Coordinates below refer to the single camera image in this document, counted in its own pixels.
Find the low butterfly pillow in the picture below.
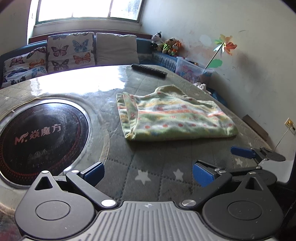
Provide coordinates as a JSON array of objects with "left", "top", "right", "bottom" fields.
[{"left": 1, "top": 47, "right": 48, "bottom": 89}]

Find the colourful paper pinwheel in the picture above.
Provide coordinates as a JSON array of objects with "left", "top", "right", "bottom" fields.
[{"left": 205, "top": 34, "right": 237, "bottom": 69}]

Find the cow plush toy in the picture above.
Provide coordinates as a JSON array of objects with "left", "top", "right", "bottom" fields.
[{"left": 151, "top": 31, "right": 164, "bottom": 52}]

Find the blue sofa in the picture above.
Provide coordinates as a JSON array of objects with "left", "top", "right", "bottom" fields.
[{"left": 1, "top": 38, "right": 177, "bottom": 89}]

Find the wall power socket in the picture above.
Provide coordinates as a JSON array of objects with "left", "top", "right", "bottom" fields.
[{"left": 285, "top": 118, "right": 296, "bottom": 135}]

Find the window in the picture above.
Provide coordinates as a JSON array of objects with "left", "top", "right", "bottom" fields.
[{"left": 36, "top": 0, "right": 144, "bottom": 24}]

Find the plain beige cushion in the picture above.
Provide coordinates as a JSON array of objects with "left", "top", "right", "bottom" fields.
[{"left": 96, "top": 33, "right": 139, "bottom": 66}]

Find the clear plastic toy bin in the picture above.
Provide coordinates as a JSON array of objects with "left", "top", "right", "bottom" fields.
[{"left": 175, "top": 57, "right": 214, "bottom": 84}]

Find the round induction cooktop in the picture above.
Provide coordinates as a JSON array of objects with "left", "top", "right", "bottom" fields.
[{"left": 1, "top": 99, "right": 90, "bottom": 188}]

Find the upright butterfly cushion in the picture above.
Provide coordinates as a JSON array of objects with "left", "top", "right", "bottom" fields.
[{"left": 47, "top": 32, "right": 95, "bottom": 73}]

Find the green vest plush toy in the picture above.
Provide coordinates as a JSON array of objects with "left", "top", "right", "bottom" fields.
[{"left": 162, "top": 38, "right": 177, "bottom": 55}]

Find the orange plush toy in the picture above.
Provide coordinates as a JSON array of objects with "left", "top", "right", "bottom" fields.
[{"left": 171, "top": 41, "right": 182, "bottom": 57}]

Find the green patterned child garment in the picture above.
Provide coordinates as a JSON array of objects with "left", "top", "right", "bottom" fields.
[{"left": 116, "top": 85, "right": 238, "bottom": 142}]

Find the black remote control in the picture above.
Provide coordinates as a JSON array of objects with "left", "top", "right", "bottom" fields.
[{"left": 131, "top": 64, "right": 168, "bottom": 79}]

